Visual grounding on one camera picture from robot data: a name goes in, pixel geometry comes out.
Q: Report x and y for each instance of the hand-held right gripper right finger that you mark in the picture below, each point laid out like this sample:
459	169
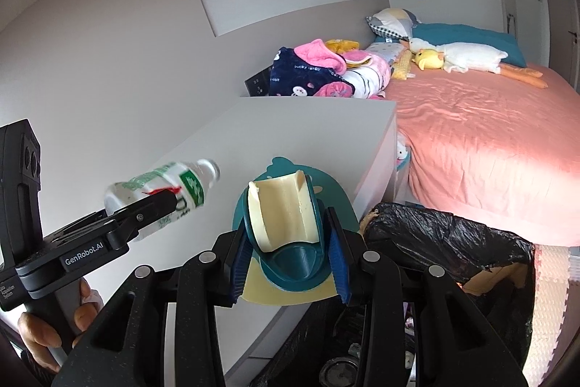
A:
340	264

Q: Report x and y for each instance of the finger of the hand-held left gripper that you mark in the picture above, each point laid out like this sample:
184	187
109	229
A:
145	212

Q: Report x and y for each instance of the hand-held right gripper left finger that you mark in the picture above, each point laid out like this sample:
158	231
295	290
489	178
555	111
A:
240	264

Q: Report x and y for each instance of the teal holder with cream insert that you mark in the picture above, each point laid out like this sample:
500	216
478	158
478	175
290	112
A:
290	264

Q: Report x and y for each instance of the white bottle with green label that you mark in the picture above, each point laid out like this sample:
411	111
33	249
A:
190	183

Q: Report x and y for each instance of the black trash bag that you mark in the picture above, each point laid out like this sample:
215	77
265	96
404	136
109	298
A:
453	242

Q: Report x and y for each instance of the person's left hand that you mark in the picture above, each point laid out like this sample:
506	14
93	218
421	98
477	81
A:
90	310

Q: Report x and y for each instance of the small white toy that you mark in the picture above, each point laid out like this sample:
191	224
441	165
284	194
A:
402	151

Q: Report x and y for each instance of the black socket panel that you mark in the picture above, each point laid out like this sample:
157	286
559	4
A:
258	84

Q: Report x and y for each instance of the bed with pink sheet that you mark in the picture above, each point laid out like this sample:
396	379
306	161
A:
475	142

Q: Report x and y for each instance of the white patterned quilt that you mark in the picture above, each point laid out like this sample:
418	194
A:
367	74

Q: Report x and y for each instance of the navy printed blanket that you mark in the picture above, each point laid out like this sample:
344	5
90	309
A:
294	76

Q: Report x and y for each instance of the yellow corn plush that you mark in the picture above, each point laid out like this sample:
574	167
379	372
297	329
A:
401	67

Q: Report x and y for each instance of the pink fleece cloth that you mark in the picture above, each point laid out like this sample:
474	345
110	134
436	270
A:
317	54

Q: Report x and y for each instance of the yellow cloth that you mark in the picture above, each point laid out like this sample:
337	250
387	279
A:
342	45

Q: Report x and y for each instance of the white foam floor mat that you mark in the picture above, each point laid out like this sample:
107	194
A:
557	301

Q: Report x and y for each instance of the yellow duck plush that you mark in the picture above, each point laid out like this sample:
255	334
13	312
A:
428	59

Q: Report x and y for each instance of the white goose plush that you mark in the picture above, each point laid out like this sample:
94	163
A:
466	54

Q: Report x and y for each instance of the checkered patchwork pillow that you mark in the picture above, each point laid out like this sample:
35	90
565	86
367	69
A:
389	22

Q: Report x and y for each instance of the teal pillow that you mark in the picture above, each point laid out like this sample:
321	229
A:
462	33

